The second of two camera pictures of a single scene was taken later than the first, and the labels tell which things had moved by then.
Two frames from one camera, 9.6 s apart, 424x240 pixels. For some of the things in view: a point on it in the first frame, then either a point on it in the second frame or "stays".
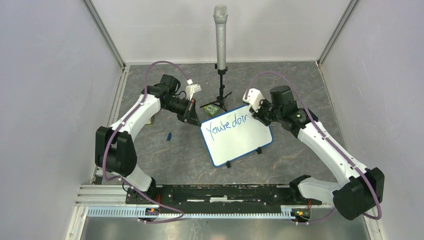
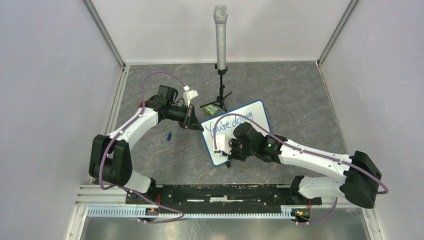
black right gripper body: [266, 113] -> [239, 152]
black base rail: [223, 197] stays
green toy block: [212, 110] stays
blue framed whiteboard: [234, 134] stays
